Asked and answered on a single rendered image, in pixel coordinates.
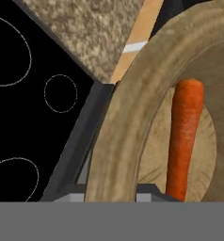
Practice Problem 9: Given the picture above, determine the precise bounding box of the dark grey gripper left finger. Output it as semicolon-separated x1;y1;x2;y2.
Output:
40;81;116;202

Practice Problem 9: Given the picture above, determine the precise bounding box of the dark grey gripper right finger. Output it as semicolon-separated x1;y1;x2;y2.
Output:
135;183;182;202

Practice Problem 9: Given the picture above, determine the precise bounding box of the tan brown bowl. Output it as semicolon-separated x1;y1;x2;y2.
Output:
83;0;224;202

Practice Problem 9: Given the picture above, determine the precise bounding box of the orange carrot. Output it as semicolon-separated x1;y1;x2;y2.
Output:
165;78;205;202

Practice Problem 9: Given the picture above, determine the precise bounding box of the black hob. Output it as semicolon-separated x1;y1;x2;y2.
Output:
0;0;103;202

